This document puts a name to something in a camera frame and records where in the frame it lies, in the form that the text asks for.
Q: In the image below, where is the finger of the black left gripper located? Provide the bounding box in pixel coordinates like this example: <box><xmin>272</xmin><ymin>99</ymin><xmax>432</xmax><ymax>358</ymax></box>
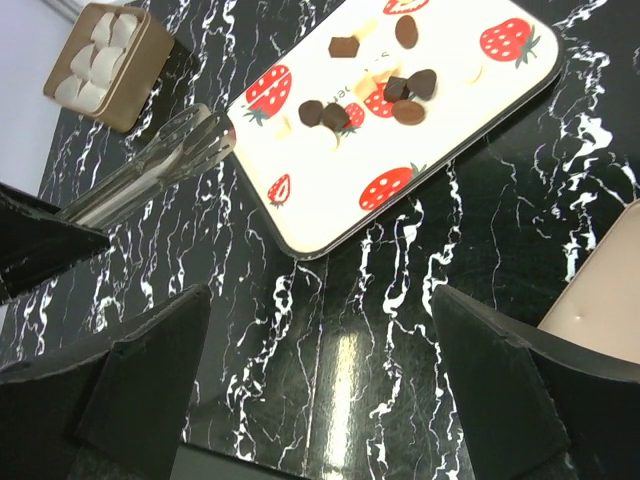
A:
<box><xmin>1</xmin><ymin>184</ymin><xmax>110</xmax><ymax>304</ymax></box>

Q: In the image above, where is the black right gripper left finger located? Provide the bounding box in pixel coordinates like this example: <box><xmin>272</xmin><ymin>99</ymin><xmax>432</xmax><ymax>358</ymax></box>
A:
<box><xmin>1</xmin><ymin>285</ymin><xmax>210</xmax><ymax>479</ymax></box>

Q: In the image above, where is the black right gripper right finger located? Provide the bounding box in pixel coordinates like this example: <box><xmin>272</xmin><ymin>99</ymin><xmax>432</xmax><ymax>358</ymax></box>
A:
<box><xmin>432</xmin><ymin>285</ymin><xmax>639</xmax><ymax>479</ymax></box>

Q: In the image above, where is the white chocolate front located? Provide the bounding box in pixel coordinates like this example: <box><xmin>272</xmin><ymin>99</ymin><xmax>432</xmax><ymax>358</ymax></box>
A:
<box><xmin>275</xmin><ymin>115</ymin><xmax>294</xmax><ymax>141</ymax></box>

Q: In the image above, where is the brown chocolate box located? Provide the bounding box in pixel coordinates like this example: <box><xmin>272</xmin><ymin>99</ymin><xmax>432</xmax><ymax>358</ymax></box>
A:
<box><xmin>43</xmin><ymin>3</ymin><xmax>175</xmax><ymax>133</ymax></box>

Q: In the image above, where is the brown oval chocolate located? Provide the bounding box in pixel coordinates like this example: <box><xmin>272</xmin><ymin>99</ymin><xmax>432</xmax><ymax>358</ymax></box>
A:
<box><xmin>391</xmin><ymin>99</ymin><xmax>426</xmax><ymax>126</ymax></box>

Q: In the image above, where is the round white chocolate right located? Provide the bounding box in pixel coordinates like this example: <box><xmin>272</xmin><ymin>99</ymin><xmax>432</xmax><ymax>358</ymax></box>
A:
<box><xmin>458</xmin><ymin>61</ymin><xmax>483</xmax><ymax>85</ymax></box>

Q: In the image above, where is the dark chocolate cluster piece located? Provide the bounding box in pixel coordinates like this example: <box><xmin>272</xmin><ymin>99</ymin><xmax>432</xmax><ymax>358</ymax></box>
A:
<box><xmin>383</xmin><ymin>76</ymin><xmax>410</xmax><ymax>103</ymax></box>

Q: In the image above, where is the strawberry print tray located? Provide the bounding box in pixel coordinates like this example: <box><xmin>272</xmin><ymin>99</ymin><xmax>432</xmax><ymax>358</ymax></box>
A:
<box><xmin>228</xmin><ymin>1</ymin><xmax>563</xmax><ymax>259</ymax></box>

